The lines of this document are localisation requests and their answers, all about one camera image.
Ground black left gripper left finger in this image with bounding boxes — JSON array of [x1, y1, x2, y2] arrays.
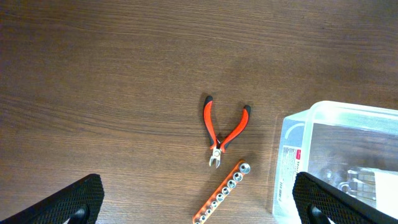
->
[[1, 174, 104, 224]]

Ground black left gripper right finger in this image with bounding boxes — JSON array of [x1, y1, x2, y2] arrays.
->
[[292, 172, 397, 224]]

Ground orange handled cutting pliers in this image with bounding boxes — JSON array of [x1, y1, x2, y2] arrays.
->
[[203, 95, 251, 168]]

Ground clear plastic container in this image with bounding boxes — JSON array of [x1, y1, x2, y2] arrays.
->
[[272, 101, 397, 223]]

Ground orange socket bit rail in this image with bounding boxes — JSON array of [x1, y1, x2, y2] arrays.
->
[[192, 159, 251, 224]]

